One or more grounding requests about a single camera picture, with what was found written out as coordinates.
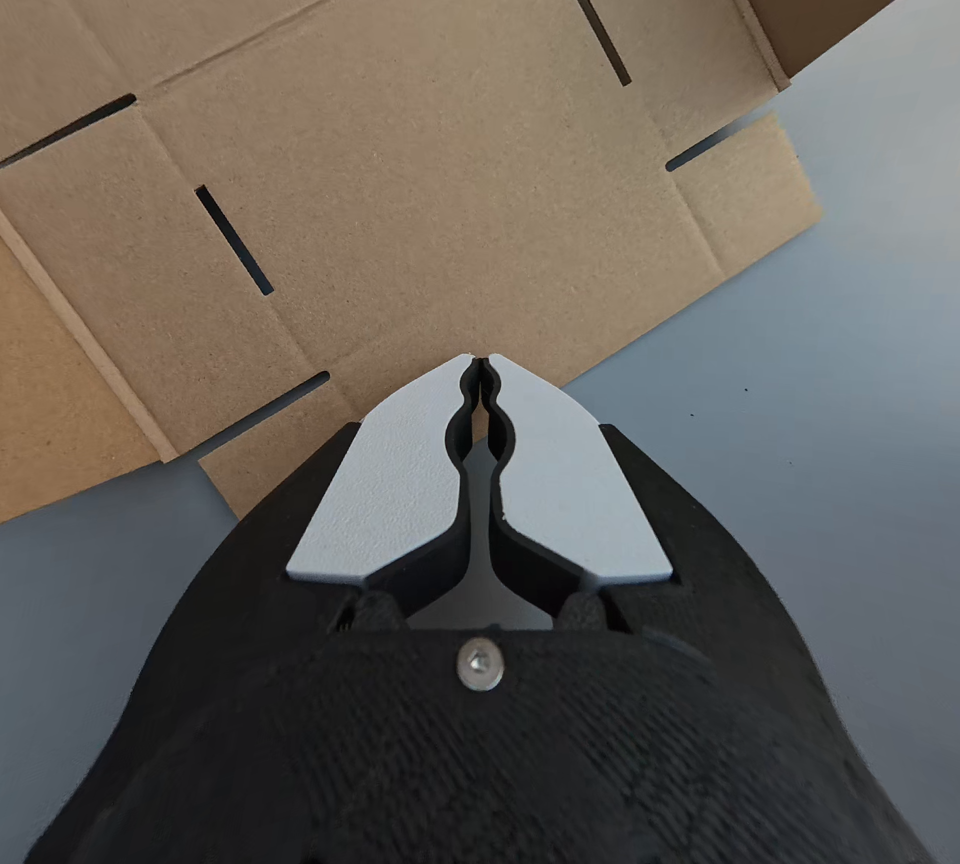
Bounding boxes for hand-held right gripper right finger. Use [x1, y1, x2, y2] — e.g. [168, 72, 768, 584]
[482, 353, 674, 625]

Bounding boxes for brown cardboard box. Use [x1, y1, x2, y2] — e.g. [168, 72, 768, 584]
[0, 0, 960, 526]

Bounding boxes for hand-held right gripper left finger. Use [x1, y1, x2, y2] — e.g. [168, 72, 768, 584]
[285, 353, 480, 619]

